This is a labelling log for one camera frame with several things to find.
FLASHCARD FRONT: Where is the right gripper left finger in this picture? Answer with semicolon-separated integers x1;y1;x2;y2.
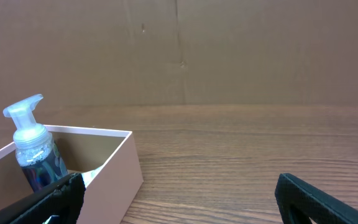
0;173;86;224

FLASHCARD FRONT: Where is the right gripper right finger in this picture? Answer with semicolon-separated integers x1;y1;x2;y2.
275;173;358;224

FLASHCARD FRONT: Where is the clear soap pump bottle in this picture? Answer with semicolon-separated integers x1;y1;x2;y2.
3;94;68;192

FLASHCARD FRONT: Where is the white cardboard box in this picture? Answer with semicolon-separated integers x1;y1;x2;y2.
0;125;143;223

